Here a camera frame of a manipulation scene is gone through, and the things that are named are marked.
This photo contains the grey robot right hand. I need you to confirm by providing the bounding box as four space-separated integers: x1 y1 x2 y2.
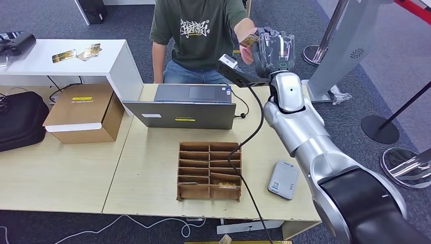
252 26 296 79

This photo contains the person's left hand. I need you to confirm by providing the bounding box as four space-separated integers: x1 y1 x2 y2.
239 26 260 65

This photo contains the white card reader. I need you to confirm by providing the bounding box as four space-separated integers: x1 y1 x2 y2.
267 160 300 201

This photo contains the person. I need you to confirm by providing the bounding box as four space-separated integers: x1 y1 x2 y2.
149 0 260 85

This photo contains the brown cardboard card organizer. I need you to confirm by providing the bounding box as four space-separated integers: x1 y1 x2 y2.
176 141 242 203

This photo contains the grey laptop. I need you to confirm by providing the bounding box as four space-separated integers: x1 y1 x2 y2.
122 83 237 131

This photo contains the white side table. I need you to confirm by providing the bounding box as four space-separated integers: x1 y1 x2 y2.
0 39 144 117

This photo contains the chrome stanchion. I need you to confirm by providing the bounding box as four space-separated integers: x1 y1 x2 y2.
380 147 431 189
302 0 349 66

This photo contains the grey kiosk stand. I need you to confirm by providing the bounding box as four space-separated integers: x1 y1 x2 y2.
301 0 394 103

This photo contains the clear plastic wrap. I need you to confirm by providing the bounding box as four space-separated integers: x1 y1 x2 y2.
328 84 353 105

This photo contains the brown cardboard box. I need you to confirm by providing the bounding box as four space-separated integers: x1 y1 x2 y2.
43 83 125 145

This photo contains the black computer tower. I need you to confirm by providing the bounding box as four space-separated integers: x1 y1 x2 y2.
78 0 108 25

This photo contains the white desk panel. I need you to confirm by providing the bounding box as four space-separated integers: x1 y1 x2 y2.
73 0 91 26

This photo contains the black stanchion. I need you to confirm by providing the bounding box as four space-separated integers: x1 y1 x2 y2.
361 80 431 145

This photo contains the black bag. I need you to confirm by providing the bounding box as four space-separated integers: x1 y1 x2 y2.
0 91 50 153

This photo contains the black device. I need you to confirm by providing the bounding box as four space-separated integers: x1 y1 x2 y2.
0 31 37 57

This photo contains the red barrier belt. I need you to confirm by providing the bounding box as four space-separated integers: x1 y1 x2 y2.
394 0 431 26

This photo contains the wooden desk leg panel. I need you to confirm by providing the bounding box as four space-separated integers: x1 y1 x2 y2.
282 221 321 240

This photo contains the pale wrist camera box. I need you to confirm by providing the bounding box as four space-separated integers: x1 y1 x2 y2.
218 53 239 70

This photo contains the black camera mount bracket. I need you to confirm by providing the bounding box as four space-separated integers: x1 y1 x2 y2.
215 59 272 89

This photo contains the black laptop cable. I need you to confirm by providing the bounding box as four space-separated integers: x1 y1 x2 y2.
220 82 250 119

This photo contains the black power cable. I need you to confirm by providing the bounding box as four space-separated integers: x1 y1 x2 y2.
47 76 83 104

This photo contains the white floor cable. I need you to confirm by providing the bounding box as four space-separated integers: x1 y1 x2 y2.
50 214 207 244

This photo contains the white metal bracket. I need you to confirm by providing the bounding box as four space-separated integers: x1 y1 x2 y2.
216 220 284 235

